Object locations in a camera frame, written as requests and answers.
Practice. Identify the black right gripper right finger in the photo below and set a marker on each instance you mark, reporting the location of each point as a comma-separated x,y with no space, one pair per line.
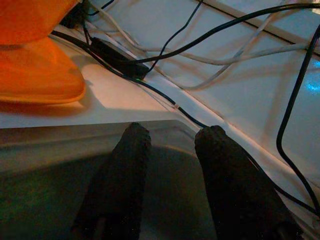
237,195

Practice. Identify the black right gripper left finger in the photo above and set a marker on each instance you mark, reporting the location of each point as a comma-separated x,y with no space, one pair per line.
117,190

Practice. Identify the orange plastic plate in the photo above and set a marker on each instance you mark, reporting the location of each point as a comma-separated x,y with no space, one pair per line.
37,75

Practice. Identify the orange plastic bowl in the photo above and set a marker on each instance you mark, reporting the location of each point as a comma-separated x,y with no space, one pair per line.
30,20

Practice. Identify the stainless steel sink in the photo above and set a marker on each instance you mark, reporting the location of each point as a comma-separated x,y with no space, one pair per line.
50,200

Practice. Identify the small black power adapter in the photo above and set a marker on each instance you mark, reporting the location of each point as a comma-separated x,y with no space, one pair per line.
117,60

